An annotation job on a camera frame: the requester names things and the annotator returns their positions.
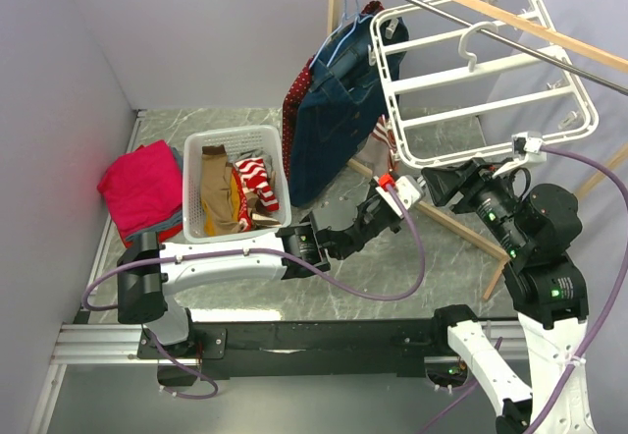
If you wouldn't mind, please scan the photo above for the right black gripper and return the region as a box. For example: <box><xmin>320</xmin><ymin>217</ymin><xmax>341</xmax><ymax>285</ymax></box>
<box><xmin>419</xmin><ymin>151</ymin><xmax>528</xmax><ymax>251</ymax></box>

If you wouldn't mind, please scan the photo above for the beige striped-cuff sock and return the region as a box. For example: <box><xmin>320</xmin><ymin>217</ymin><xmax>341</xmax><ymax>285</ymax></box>
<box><xmin>356</xmin><ymin>115</ymin><xmax>398</xmax><ymax>177</ymax></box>

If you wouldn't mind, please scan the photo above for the white plastic clip hanger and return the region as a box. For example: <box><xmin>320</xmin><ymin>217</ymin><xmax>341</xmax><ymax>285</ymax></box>
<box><xmin>369</xmin><ymin>0</ymin><xmax>600</xmax><ymax>170</ymax></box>

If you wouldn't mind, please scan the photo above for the tan stocking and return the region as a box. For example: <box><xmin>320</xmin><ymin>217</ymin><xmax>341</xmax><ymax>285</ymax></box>
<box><xmin>200</xmin><ymin>145</ymin><xmax>246</xmax><ymax>237</ymax></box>

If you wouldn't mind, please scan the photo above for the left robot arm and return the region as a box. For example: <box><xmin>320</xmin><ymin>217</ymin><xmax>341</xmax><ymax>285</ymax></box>
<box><xmin>117</xmin><ymin>188</ymin><xmax>409</xmax><ymax>357</ymax></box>

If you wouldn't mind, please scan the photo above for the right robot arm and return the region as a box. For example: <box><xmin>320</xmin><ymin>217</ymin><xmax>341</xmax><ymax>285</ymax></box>
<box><xmin>422</xmin><ymin>159</ymin><xmax>596</xmax><ymax>433</ymax></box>

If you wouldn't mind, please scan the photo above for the dark blue denim garment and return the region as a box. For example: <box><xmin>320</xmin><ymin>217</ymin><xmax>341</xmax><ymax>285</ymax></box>
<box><xmin>284</xmin><ymin>1</ymin><xmax>387</xmax><ymax>207</ymax></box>

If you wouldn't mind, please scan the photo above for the red white striped sock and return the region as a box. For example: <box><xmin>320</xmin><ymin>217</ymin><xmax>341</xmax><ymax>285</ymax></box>
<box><xmin>235</xmin><ymin>157</ymin><xmax>280</xmax><ymax>212</ymax></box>

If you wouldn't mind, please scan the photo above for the black base beam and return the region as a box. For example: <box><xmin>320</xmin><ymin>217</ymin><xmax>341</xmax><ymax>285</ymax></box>
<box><xmin>135</xmin><ymin>319</ymin><xmax>475</xmax><ymax>381</ymax></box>

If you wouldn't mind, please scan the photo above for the white laundry basket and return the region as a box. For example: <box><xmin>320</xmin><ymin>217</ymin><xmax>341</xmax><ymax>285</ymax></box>
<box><xmin>183</xmin><ymin>126</ymin><xmax>291</xmax><ymax>244</ymax></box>

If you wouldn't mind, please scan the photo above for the red polka dot garment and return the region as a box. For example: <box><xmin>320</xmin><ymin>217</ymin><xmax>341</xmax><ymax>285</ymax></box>
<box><xmin>282</xmin><ymin>0</ymin><xmax>384</xmax><ymax>155</ymax></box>

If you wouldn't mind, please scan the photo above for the metal hanging rod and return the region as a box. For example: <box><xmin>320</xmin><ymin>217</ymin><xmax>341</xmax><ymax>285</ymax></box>
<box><xmin>338</xmin><ymin>0</ymin><xmax>628</xmax><ymax>94</ymax></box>

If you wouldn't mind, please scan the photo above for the pink folded cloth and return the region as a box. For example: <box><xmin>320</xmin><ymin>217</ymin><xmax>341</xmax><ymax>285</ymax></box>
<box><xmin>97</xmin><ymin>140</ymin><xmax>183</xmax><ymax>244</ymax></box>

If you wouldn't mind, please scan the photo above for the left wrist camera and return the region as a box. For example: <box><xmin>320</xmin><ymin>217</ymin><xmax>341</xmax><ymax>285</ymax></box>
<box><xmin>376</xmin><ymin>174</ymin><xmax>426</xmax><ymax>216</ymax></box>

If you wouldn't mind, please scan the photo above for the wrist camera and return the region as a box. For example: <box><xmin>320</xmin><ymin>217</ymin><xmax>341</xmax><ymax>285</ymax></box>
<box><xmin>493</xmin><ymin>132</ymin><xmax>547</xmax><ymax>178</ymax></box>
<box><xmin>376</xmin><ymin>174</ymin><xmax>426</xmax><ymax>216</ymax></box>

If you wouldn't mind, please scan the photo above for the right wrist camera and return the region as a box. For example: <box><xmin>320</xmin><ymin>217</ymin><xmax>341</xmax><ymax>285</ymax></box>
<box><xmin>493</xmin><ymin>132</ymin><xmax>547</xmax><ymax>178</ymax></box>

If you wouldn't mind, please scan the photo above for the blue wire hanger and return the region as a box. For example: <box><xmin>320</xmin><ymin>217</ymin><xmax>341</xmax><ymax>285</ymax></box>
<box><xmin>308</xmin><ymin>0</ymin><xmax>373</xmax><ymax>71</ymax></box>

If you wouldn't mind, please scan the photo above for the wooden clothes rack frame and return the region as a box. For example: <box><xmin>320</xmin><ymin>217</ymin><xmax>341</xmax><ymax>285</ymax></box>
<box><xmin>327</xmin><ymin>0</ymin><xmax>628</xmax><ymax>300</ymax></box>

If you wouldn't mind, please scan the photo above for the aluminium rail frame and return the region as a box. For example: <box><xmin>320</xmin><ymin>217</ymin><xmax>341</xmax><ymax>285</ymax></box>
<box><xmin>26</xmin><ymin>108</ymin><xmax>148</xmax><ymax>434</ymax></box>

